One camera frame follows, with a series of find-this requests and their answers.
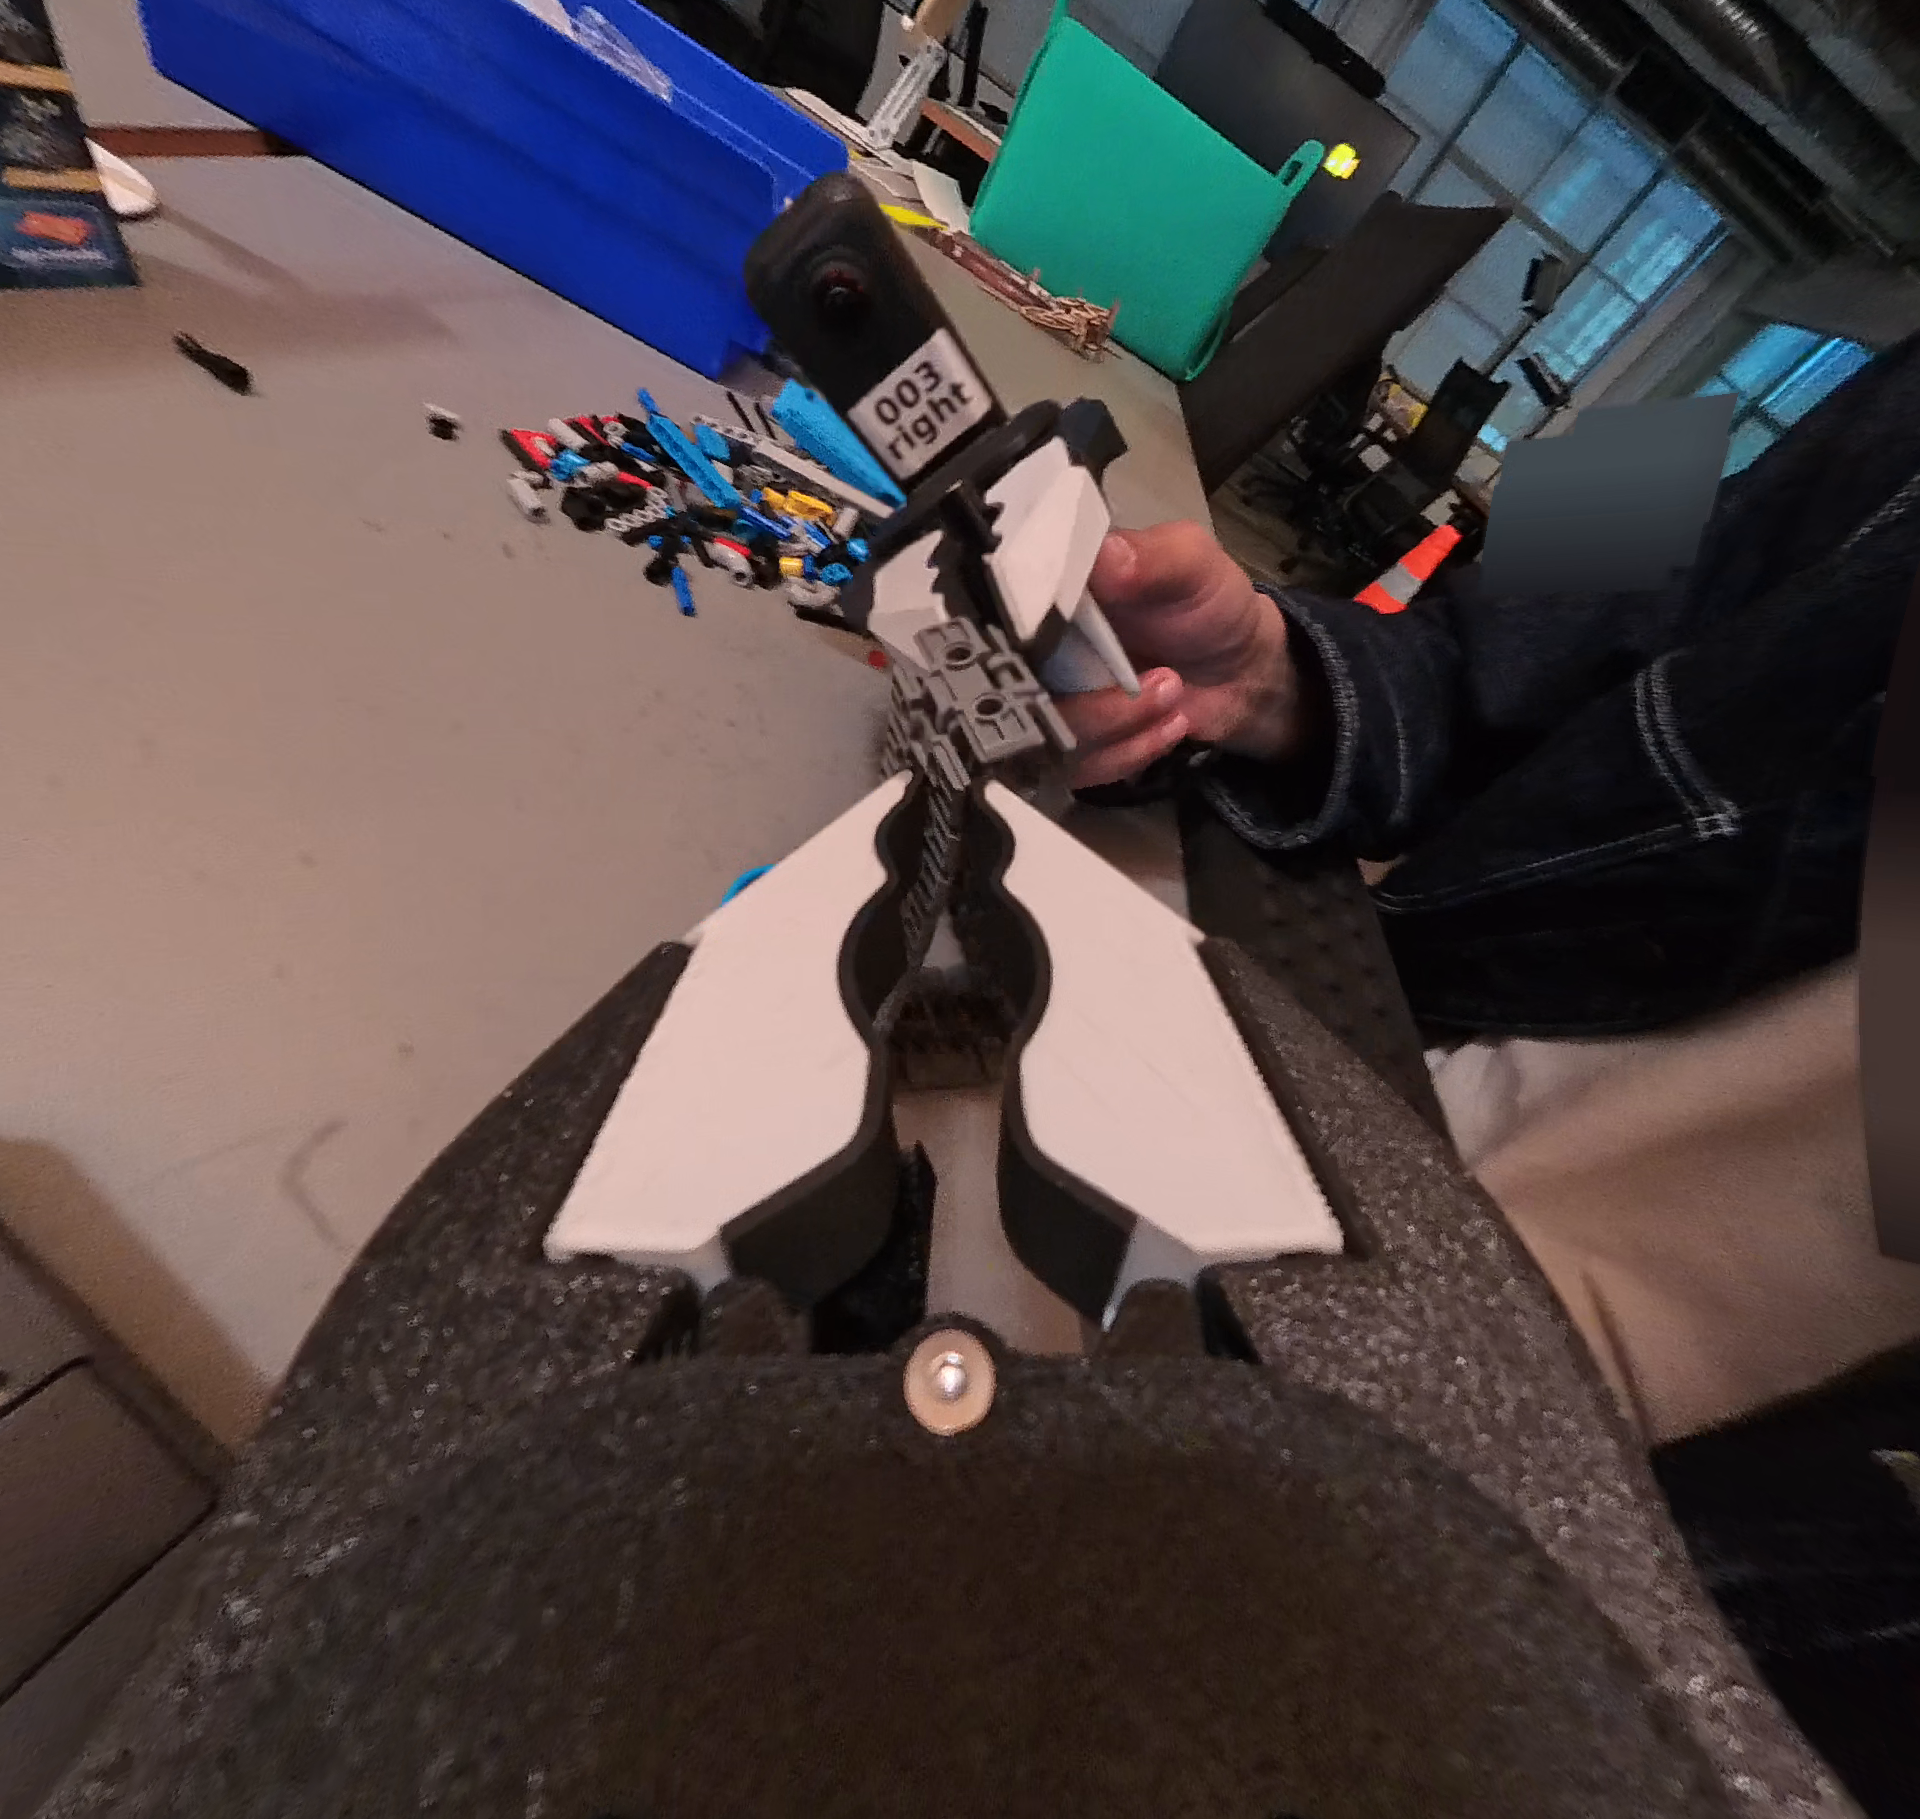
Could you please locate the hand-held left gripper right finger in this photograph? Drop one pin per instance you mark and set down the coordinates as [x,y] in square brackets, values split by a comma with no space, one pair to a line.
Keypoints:
[1169,1099]

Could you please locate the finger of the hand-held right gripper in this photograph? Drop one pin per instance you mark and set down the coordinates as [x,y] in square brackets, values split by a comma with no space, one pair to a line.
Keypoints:
[908,598]
[1050,544]

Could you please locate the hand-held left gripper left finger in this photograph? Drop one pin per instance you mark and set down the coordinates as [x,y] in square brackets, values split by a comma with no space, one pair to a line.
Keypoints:
[718,1099]

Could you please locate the grey toy track belt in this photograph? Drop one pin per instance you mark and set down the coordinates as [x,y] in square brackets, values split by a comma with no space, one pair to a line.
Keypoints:
[975,694]

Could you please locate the black motor battery block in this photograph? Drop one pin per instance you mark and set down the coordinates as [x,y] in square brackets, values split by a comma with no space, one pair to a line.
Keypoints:
[75,1474]

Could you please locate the person's right forearm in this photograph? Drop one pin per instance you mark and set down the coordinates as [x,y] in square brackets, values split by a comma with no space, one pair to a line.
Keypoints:
[1425,710]

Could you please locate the person's right hand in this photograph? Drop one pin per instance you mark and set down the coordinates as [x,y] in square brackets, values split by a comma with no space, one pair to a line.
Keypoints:
[1213,651]

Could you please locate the brown wooden toy model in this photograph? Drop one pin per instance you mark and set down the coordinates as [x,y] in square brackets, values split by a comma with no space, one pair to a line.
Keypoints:
[1035,296]

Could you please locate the black dimpled pad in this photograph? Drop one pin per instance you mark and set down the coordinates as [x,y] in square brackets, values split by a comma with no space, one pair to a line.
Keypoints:
[1321,949]

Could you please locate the pile of red black bricks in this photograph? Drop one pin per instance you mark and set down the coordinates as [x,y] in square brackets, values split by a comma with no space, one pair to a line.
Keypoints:
[690,499]

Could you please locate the teal fabric tote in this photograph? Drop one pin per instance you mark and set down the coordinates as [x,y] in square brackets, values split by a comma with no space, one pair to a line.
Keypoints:
[1125,199]

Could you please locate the orange traffic cone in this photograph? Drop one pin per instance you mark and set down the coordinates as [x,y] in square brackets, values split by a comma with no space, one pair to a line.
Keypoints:
[1410,578]

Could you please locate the clear plastic bags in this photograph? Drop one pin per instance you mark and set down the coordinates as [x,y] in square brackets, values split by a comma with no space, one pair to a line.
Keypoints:
[571,4]

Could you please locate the blue plastic bin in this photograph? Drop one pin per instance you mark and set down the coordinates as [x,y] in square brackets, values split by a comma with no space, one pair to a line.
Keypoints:
[451,94]

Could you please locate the person's pale trousers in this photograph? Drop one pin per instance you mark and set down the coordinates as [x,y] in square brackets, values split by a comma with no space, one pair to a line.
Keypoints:
[1680,1175]

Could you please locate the person's denim jacket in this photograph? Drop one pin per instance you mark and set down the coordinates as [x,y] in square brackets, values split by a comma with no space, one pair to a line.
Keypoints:
[1726,799]

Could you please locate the black toy connector pin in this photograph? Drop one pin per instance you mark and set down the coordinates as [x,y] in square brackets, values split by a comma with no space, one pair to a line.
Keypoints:
[210,361]

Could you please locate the white rounded board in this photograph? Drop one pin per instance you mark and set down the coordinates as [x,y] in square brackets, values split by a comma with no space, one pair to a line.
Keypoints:
[124,180]

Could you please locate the blue robot kit box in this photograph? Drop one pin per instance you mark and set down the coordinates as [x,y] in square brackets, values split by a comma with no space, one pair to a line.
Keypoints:
[52,125]

